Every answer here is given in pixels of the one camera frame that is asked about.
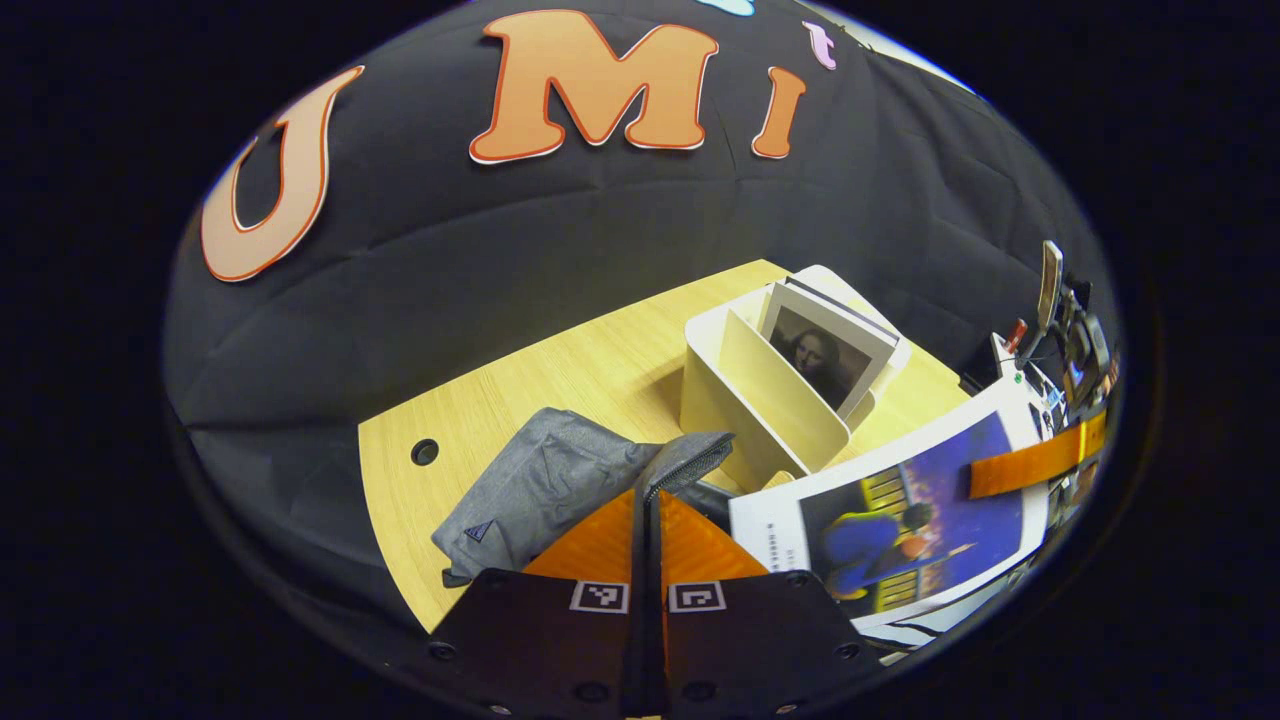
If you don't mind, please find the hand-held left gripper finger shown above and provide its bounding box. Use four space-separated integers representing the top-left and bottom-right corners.
648 488 883 719
428 488 646 719

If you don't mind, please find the blue book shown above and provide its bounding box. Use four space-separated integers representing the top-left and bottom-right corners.
728 378 1051 631

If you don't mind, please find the grey schoolbag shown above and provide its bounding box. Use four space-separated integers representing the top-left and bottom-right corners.
432 407 761 589

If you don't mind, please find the grey portrait book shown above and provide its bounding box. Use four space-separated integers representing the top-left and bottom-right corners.
757 277 901 421

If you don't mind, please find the white bookshelf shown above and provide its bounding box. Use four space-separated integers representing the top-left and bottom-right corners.
680 264 913 491

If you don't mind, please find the white electronics board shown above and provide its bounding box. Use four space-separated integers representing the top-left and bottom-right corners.
988 332 1063 423

